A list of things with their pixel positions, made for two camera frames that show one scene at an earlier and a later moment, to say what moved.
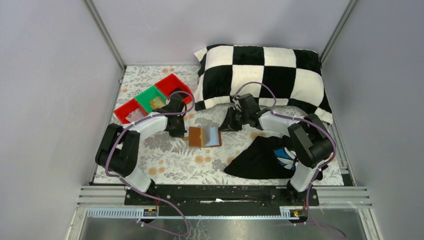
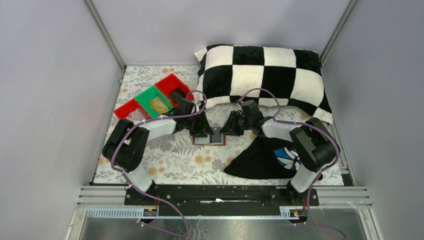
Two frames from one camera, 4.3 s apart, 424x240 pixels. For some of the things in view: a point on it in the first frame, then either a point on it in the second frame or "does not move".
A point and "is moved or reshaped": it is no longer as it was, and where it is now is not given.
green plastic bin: [145, 97] does not move
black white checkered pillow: [273, 76] does not move
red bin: [172, 82] does not move
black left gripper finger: [176, 129] → [198, 125]
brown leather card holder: [204, 137] is moved or reshaped
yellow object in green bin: [157, 103] does not move
